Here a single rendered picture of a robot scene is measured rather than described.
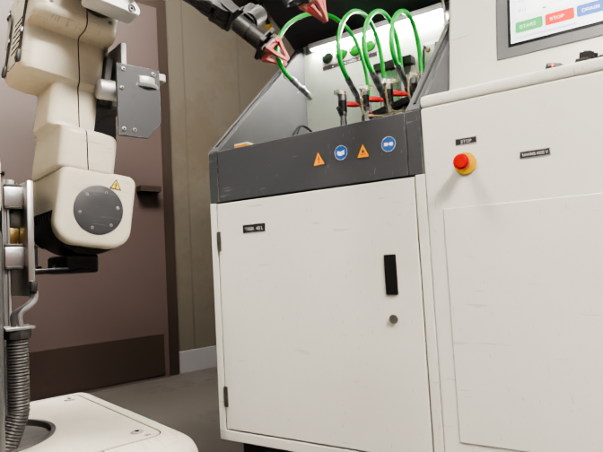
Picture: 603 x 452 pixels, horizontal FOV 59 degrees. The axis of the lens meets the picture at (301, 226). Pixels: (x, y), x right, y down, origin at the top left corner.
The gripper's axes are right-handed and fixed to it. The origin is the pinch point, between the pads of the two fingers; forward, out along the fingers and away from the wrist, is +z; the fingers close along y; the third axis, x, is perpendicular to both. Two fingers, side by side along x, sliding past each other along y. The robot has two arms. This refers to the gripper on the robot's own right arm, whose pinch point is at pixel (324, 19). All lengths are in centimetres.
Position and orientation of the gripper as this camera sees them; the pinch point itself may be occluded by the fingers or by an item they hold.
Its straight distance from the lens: 153.3
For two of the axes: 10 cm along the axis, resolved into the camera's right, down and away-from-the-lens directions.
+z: 5.7, 6.9, 4.4
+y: 4.7, -7.2, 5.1
